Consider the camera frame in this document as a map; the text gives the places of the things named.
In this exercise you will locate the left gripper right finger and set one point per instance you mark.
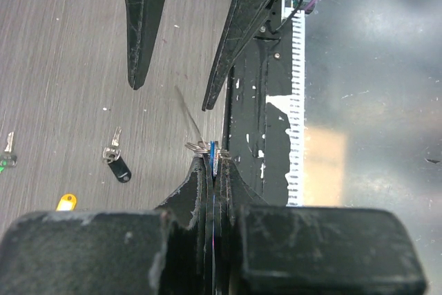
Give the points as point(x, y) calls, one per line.
point(264, 249)

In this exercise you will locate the green tagged key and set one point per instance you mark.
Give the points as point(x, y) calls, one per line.
point(8, 157)

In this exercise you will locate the yellow tagged key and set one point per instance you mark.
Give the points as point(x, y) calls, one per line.
point(67, 202)

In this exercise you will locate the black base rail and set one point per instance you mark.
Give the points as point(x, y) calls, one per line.
point(255, 130)

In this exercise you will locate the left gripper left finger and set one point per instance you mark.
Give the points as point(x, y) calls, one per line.
point(166, 250)

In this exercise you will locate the white slotted cable duct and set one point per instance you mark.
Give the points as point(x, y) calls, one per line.
point(296, 114)

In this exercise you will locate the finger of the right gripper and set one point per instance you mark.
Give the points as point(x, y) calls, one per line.
point(244, 19)
point(142, 20)

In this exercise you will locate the blue tagged key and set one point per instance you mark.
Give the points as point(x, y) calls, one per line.
point(214, 156)

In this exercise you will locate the black tagged key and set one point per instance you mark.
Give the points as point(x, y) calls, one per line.
point(113, 158)

